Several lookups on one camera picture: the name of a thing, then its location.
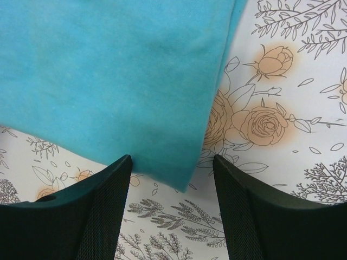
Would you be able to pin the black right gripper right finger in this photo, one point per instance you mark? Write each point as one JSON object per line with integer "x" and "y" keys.
{"x": 261, "y": 222}

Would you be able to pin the floral patterned table mat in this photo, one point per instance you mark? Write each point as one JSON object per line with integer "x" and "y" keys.
{"x": 279, "y": 115}

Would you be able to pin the turquoise t shirt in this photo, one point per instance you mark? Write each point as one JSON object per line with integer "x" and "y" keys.
{"x": 103, "y": 79}

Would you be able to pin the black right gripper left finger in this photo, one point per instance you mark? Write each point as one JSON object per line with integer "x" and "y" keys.
{"x": 81, "y": 221}

